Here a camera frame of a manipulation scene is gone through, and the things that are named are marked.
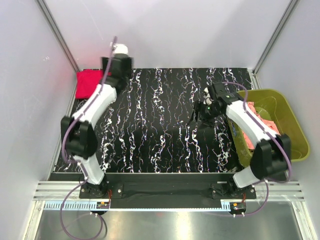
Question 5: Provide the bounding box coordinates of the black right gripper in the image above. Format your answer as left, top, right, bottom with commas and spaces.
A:
186, 100, 223, 132

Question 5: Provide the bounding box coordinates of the red t shirt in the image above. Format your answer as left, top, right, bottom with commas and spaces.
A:
75, 69, 103, 100

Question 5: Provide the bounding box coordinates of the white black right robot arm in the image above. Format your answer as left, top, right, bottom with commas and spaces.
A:
190, 82, 292, 199

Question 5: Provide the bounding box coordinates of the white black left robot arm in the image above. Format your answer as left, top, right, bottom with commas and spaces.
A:
60, 41, 133, 198

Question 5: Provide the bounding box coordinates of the pink t shirt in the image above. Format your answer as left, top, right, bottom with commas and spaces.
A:
242, 101, 280, 151

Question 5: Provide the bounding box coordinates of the olive green plastic bin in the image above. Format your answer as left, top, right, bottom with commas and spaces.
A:
228, 89, 310, 167

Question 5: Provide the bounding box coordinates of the right small connector board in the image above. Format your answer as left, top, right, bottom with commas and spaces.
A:
231, 202, 247, 212

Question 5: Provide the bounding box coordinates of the small connector board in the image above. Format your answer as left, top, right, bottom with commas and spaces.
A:
96, 201, 110, 209
231, 202, 247, 212

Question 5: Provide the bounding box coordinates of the left small connector board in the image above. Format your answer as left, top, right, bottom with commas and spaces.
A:
96, 201, 110, 209

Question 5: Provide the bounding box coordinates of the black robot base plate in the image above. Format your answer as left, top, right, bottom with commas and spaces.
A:
79, 173, 257, 210

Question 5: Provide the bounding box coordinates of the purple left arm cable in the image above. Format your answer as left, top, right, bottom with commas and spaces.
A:
59, 35, 109, 238

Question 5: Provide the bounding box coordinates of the aluminium frame rail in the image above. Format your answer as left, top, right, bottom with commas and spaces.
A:
33, 181, 304, 212

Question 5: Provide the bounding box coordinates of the right aluminium corner post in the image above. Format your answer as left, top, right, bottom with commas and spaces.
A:
252, 0, 300, 76

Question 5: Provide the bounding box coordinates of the aluminium corner post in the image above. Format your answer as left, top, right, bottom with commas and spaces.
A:
35, 0, 81, 73
252, 0, 300, 76

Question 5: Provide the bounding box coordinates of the left aluminium corner post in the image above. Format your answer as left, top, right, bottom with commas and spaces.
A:
35, 0, 81, 73

